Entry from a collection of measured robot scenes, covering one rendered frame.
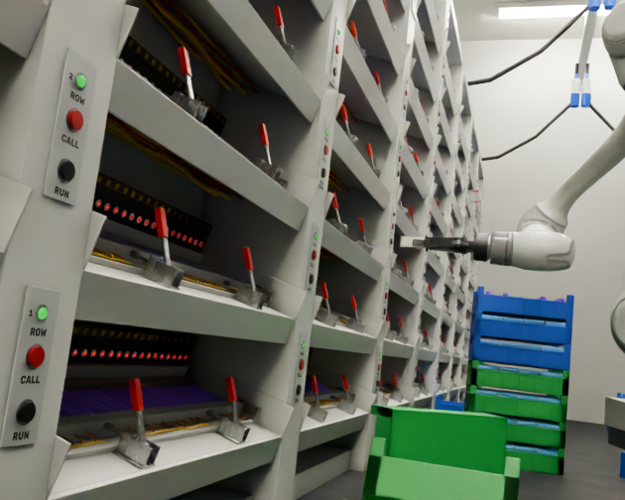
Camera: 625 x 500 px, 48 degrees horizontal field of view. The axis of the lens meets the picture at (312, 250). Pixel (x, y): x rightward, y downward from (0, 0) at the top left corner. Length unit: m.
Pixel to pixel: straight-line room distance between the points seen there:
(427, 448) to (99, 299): 0.93
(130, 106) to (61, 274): 0.19
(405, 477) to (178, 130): 0.54
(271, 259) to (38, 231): 0.68
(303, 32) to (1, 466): 0.95
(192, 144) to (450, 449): 0.91
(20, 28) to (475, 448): 1.22
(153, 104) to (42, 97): 0.17
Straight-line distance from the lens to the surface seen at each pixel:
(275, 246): 1.21
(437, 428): 1.47
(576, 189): 1.94
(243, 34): 0.96
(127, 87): 0.70
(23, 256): 0.57
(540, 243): 1.85
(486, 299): 2.33
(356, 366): 1.87
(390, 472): 0.99
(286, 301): 1.18
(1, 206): 0.57
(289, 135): 1.25
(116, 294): 0.69
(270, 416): 1.19
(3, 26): 0.58
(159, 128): 0.75
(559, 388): 2.35
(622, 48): 1.58
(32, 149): 0.58
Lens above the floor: 0.30
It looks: 8 degrees up
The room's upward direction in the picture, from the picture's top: 7 degrees clockwise
